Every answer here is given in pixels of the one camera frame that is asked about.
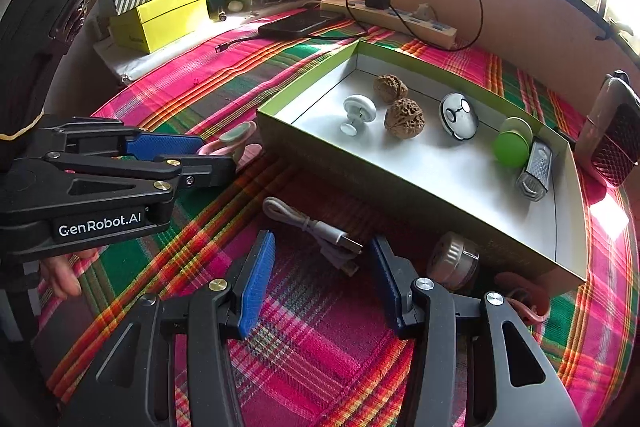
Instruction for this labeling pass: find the pink green nail clipper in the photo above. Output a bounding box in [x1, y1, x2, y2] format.
[196, 120, 262, 171]

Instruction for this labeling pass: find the clear silver round jar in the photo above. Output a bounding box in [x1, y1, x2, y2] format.
[427, 232, 480, 291]

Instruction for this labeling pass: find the white usb cable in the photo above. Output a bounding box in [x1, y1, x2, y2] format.
[261, 196, 365, 277]

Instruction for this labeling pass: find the brown walnut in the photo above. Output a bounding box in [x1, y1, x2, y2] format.
[373, 74, 408, 104]
[384, 98, 425, 140]

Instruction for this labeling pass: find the black bike light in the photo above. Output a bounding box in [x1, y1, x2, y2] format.
[516, 138, 553, 202]

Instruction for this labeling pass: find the green white spool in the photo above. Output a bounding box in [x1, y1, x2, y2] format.
[492, 117, 534, 168]

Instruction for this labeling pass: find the white mushroom knob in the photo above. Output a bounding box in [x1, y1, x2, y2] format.
[340, 94, 378, 136]

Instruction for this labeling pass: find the black round three-button device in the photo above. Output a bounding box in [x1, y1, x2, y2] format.
[439, 92, 478, 141]

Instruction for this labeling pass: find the person's hand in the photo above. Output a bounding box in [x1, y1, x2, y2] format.
[40, 255, 81, 300]

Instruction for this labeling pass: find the plaid bed cloth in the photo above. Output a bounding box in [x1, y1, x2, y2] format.
[32, 22, 639, 426]

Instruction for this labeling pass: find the green white shallow box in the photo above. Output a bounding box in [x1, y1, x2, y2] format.
[257, 41, 589, 296]

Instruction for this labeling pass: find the yellow box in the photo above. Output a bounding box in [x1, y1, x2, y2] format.
[110, 0, 209, 54]

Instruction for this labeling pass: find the black power bank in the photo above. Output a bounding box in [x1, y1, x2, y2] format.
[257, 10, 345, 40]

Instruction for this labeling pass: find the white power strip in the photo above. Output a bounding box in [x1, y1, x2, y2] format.
[320, 0, 458, 50]

